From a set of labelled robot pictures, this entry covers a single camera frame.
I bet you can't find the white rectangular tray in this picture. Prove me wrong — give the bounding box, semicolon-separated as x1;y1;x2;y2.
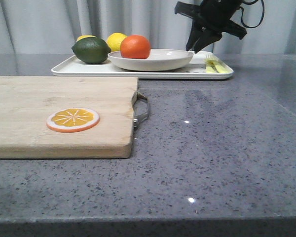
51;51;234;80

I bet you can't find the small yellow lemon behind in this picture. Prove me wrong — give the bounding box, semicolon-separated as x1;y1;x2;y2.
76;35;96;42

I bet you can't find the grey curtain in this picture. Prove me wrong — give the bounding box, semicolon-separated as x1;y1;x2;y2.
0;0;296;54

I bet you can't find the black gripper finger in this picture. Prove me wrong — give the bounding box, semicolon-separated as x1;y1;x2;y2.
185;21;202;51
193;30;222;53

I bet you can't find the wooden cutting board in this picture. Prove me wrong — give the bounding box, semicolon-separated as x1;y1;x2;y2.
0;76;149;159

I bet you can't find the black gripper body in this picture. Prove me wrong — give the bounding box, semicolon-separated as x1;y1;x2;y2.
175;0;247;39

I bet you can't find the white round plate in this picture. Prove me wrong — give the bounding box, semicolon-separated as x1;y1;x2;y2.
108;49;194;72

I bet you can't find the yellow plastic fork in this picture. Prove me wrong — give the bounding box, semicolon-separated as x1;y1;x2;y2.
204;54;218;74

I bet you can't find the black cable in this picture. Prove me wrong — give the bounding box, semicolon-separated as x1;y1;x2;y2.
239;0;265;29

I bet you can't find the orange slice toy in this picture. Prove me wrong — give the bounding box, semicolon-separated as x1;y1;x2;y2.
46;108;100;133

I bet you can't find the orange fruit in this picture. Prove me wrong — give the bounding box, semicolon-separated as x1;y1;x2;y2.
120;35;151;59

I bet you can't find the green lime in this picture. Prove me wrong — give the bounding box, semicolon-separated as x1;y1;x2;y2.
72;37;111;64

